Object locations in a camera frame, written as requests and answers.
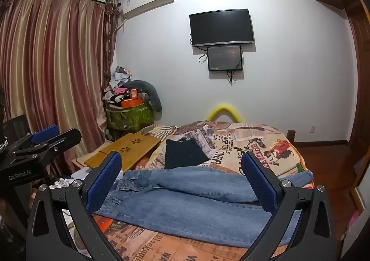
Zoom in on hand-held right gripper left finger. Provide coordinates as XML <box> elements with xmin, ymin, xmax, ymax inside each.
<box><xmin>27</xmin><ymin>151</ymin><xmax>128</xmax><ymax>261</ymax></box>

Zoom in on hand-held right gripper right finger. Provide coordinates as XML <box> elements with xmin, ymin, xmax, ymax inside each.
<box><xmin>241</xmin><ymin>151</ymin><xmax>339</xmax><ymax>261</ymax></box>

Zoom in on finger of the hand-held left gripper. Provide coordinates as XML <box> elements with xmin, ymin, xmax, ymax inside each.
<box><xmin>30</xmin><ymin>125</ymin><xmax>60</xmax><ymax>145</ymax></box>
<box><xmin>43</xmin><ymin>127</ymin><xmax>82</xmax><ymax>154</ymax></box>

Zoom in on blue denim pants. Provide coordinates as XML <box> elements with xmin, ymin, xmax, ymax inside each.
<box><xmin>93</xmin><ymin>163</ymin><xmax>315</xmax><ymax>248</ymax></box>

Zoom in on dark folded pants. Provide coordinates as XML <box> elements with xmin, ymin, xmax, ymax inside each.
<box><xmin>164</xmin><ymin>138</ymin><xmax>210</xmax><ymax>169</ymax></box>

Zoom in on light wooden bedside table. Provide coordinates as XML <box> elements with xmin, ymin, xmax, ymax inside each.
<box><xmin>71</xmin><ymin>153</ymin><xmax>100</xmax><ymax>176</ymax></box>

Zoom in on wooden lap table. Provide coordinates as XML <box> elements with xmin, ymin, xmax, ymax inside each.
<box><xmin>85</xmin><ymin>133</ymin><xmax>162</xmax><ymax>171</ymax></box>

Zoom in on printed blanket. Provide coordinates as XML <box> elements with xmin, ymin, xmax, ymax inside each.
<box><xmin>62</xmin><ymin>121</ymin><xmax>315</xmax><ymax>261</ymax></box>

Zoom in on green printed storage box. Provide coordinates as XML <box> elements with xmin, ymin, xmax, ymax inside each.
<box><xmin>105</xmin><ymin>104</ymin><xmax>154</xmax><ymax>130</ymax></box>

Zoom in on pile of clothes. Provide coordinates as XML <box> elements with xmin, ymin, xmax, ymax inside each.
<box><xmin>102</xmin><ymin>66</ymin><xmax>133</xmax><ymax>104</ymax></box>

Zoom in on orange box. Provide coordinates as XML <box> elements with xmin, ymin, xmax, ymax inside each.
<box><xmin>121</xmin><ymin>98</ymin><xmax>143</xmax><ymax>109</ymax></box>

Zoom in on striped pink curtain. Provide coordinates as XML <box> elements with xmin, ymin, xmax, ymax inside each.
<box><xmin>0</xmin><ymin>0</ymin><xmax>120</xmax><ymax>169</ymax></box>

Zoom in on yellow foam tube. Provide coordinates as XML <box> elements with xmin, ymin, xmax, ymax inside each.
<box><xmin>206</xmin><ymin>103</ymin><xmax>243</xmax><ymax>123</ymax></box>

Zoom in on long grey pillow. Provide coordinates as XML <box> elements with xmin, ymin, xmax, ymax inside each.
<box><xmin>124</xmin><ymin>80</ymin><xmax>163</xmax><ymax>113</ymax></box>

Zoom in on pink object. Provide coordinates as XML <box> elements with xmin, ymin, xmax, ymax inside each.
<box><xmin>345</xmin><ymin>210</ymin><xmax>360</xmax><ymax>238</ymax></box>

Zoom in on wooden door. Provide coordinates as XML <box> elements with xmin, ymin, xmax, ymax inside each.
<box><xmin>347</xmin><ymin>4</ymin><xmax>370</xmax><ymax>212</ymax></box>

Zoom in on small black wall monitor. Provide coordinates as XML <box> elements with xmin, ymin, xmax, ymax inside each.
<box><xmin>207</xmin><ymin>45</ymin><xmax>243</xmax><ymax>71</ymax></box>

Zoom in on black wall television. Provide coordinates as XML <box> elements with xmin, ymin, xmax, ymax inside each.
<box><xmin>189</xmin><ymin>9</ymin><xmax>255</xmax><ymax>47</ymax></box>

